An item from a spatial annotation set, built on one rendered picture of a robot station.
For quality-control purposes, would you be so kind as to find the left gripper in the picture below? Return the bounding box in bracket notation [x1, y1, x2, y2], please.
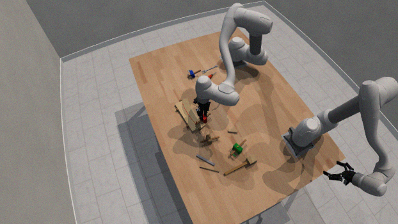
[323, 161, 356, 183]

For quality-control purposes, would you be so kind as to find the wooden mallet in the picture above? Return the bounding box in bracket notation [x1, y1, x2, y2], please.
[225, 154, 257, 175]

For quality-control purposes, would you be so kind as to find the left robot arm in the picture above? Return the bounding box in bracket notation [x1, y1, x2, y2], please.
[285, 77, 398, 196]

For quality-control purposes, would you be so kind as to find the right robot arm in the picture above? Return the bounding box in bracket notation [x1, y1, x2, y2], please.
[193, 3, 273, 106]

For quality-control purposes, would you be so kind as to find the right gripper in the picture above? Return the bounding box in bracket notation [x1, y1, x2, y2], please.
[196, 101, 211, 120]

